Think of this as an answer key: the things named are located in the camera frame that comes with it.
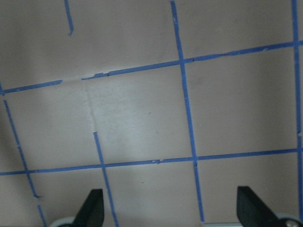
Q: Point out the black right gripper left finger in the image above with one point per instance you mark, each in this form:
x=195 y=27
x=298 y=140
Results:
x=92 y=212

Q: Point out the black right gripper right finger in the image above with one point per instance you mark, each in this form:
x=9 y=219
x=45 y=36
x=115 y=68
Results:
x=252 y=211

